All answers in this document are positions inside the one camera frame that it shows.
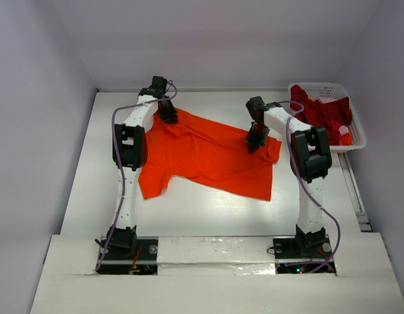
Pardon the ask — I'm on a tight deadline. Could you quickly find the orange t shirt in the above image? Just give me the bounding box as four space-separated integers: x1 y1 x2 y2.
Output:
139 109 282 201

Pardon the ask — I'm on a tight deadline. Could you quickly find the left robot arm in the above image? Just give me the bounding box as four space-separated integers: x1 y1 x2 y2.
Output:
102 76 178 258

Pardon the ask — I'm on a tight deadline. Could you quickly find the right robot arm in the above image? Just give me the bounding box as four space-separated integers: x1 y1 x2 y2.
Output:
246 96 332 260

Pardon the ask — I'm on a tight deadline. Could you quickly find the dark red t shirt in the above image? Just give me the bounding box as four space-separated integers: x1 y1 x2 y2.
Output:
290 84 353 146

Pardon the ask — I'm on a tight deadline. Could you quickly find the white plastic basket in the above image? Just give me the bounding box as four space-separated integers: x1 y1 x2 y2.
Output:
288 82 367 153

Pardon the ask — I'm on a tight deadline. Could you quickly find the pink garment in basket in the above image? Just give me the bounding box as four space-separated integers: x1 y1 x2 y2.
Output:
315 97 352 145

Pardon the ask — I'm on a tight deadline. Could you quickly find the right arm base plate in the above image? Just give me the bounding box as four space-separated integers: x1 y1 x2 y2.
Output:
266 237 332 275

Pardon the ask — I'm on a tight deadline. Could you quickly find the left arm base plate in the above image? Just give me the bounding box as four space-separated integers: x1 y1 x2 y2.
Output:
96 237 158 275

